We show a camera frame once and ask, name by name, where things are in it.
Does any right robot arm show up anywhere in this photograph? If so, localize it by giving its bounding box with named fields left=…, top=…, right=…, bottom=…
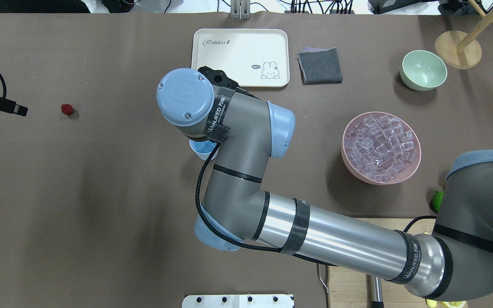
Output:
left=157, top=68, right=493, bottom=300

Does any blue plastic cup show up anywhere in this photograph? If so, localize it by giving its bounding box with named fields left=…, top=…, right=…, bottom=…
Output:
left=189, top=140, right=217, bottom=160

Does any pink bowl of ice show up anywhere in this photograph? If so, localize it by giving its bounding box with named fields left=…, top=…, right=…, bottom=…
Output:
left=341, top=112, right=422, bottom=185

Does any red strawberry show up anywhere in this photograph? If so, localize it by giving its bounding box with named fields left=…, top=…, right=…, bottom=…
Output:
left=60, top=104, right=74, bottom=116

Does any cream rabbit tray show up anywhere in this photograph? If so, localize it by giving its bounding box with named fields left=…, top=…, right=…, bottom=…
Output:
left=190, top=29, right=290, bottom=88

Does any grey folded cloth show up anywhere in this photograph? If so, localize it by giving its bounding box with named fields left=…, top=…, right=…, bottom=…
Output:
left=297, top=47, right=344, bottom=85

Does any wooden cutting board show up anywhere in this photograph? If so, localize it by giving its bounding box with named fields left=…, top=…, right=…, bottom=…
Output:
left=325, top=218, right=434, bottom=308

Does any metal rod with black tip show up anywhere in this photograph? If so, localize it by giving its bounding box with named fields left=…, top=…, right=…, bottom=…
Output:
left=368, top=275, right=385, bottom=308

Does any green bowl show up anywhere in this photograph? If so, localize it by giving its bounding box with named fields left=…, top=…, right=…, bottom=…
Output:
left=400, top=50, right=448, bottom=92

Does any green lime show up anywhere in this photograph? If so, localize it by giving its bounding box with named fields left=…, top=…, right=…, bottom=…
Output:
left=431, top=191, right=444, bottom=213

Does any wooden glass rack stand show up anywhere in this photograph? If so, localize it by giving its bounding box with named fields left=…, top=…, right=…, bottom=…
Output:
left=435, top=0, right=493, bottom=70

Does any lemon slice lower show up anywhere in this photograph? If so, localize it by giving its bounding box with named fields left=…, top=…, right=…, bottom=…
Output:
left=440, top=301, right=467, bottom=308

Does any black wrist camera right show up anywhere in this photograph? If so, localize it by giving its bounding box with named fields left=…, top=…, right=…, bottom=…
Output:
left=197, top=66, right=240, bottom=90

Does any aluminium frame post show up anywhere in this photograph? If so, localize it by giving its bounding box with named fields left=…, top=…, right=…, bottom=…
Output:
left=229, top=0, right=252, bottom=20

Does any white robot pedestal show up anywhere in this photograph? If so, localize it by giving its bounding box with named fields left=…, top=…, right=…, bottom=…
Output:
left=181, top=294, right=295, bottom=308

